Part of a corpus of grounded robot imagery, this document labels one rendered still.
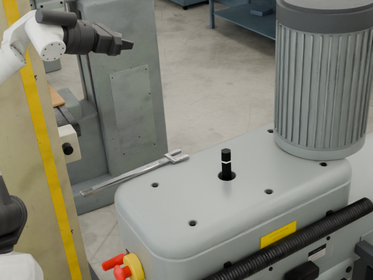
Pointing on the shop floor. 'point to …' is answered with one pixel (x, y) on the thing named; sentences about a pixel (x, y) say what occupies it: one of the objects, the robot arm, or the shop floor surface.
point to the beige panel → (38, 165)
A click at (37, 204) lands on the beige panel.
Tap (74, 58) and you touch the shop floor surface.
